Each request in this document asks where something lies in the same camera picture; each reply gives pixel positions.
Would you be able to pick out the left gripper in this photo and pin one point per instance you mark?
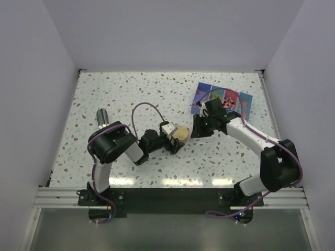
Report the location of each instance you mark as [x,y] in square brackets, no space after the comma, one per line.
[174,147]

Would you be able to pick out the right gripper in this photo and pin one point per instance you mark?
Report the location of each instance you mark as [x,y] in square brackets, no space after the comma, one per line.
[198,131]

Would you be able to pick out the gold jar lid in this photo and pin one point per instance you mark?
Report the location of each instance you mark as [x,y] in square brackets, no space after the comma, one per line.
[181,133]

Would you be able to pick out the purple candy box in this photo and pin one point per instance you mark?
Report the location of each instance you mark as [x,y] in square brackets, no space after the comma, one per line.
[201,90]

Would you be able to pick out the pink candy box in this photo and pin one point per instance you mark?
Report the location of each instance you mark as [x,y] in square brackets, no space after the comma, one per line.
[230,101]

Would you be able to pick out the metal scoop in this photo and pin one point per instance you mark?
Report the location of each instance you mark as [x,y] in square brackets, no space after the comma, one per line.
[102,118]

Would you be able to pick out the light blue candy box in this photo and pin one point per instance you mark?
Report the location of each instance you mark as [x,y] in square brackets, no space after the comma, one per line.
[244,105]

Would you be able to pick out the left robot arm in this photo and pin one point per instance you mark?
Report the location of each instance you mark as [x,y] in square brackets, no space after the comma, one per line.
[108,143]

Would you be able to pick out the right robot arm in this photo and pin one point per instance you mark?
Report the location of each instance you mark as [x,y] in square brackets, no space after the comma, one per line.
[279,164]

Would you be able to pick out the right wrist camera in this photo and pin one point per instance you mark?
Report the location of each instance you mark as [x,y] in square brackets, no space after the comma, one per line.
[203,109]

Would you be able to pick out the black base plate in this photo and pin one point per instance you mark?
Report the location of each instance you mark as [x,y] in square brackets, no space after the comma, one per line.
[120,202]

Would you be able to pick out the aluminium frame rail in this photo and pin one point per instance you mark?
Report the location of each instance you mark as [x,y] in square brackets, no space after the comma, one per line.
[290,198]

